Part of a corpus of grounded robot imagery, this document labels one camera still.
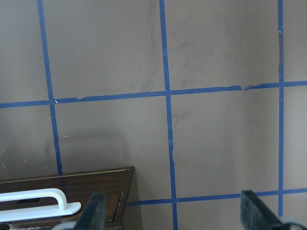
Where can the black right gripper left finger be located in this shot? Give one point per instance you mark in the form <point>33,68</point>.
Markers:
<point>93,216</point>

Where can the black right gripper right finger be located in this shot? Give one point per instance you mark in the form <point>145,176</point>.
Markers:
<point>255,215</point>

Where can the dark wooden drawer cabinet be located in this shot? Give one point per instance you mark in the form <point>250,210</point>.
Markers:
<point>118,185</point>

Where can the brown paper table mat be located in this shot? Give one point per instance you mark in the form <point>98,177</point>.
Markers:
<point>204,98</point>

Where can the white drawer handle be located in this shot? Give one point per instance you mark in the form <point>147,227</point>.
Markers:
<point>53,204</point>

